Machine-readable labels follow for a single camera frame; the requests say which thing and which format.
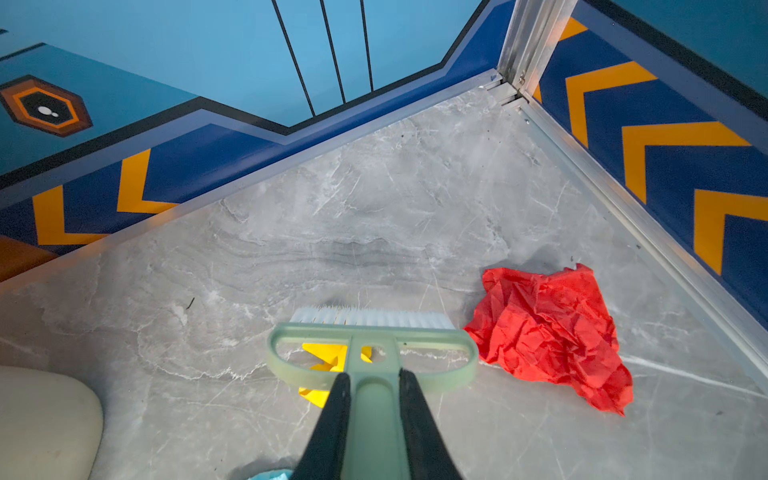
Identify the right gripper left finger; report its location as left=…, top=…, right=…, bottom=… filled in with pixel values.
left=290, top=373, right=351, bottom=480

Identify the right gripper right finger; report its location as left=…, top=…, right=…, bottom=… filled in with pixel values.
left=399, top=369, right=462, bottom=480

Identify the small cyan paper scrap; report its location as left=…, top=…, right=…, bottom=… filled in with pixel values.
left=248, top=469, right=293, bottom=480

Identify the green hand brush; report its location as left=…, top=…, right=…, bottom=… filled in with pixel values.
left=267, top=307, right=479, bottom=479

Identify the yellow paper ball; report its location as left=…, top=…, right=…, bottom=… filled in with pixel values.
left=298, top=343, right=348, bottom=408

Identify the crumpled red paper scrap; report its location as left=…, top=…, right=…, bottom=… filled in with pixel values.
left=464, top=264, right=634, bottom=415

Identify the cream plastic trash bin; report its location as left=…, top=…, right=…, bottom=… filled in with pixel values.
left=1, top=366, right=104, bottom=479

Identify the right aluminium corner post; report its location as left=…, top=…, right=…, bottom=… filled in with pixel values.
left=497, top=0, right=577, bottom=98

